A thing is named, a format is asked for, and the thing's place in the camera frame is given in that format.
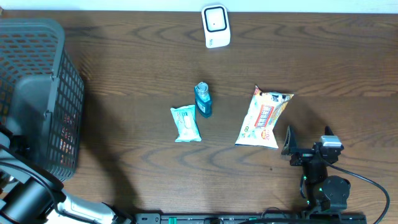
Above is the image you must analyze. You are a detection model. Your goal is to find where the white barcode scanner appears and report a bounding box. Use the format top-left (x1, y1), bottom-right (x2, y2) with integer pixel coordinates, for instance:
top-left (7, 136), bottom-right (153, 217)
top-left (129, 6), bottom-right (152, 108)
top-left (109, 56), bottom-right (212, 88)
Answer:
top-left (201, 4), bottom-right (231, 49)

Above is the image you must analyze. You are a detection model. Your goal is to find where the red snack package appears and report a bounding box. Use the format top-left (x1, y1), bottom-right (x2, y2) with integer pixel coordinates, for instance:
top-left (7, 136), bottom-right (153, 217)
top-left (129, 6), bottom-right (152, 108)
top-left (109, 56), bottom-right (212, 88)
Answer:
top-left (59, 114), bottom-right (76, 167)

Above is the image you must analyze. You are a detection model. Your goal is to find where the black cable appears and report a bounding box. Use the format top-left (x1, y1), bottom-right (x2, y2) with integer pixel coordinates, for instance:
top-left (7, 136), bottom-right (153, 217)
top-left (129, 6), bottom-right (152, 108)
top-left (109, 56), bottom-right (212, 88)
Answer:
top-left (317, 152), bottom-right (391, 224)

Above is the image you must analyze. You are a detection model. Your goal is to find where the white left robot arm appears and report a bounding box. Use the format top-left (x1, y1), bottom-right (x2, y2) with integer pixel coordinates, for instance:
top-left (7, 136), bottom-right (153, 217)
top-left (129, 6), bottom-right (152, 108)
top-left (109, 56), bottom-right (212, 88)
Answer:
top-left (1, 125), bottom-right (136, 223)

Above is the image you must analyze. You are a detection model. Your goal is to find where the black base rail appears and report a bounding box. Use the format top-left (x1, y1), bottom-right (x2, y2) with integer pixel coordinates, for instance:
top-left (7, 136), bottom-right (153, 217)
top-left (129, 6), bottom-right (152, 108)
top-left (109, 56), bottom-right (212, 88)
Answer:
top-left (134, 210), bottom-right (367, 224)

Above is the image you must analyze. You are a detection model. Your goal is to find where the yellow white snack bag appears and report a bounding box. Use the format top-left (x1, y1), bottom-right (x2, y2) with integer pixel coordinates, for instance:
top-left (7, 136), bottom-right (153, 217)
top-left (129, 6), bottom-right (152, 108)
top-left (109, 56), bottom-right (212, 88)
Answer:
top-left (235, 86), bottom-right (294, 149)

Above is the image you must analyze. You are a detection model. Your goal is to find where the teal mouthwash bottle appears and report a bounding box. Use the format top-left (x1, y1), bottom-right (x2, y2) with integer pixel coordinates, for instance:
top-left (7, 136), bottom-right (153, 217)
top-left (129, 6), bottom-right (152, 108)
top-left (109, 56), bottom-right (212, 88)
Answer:
top-left (194, 82), bottom-right (212, 118)

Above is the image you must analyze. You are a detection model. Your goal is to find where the dark grey plastic basket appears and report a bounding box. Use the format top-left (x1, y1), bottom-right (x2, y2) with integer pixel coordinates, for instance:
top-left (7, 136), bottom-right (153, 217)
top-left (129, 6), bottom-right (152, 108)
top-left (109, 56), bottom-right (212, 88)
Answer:
top-left (1, 19), bottom-right (85, 181)

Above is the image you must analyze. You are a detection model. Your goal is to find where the light green wet wipes pack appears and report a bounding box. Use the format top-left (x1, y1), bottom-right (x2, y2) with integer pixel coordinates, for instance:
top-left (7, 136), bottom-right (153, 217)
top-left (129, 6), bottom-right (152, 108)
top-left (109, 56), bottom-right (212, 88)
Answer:
top-left (170, 105), bottom-right (201, 142)

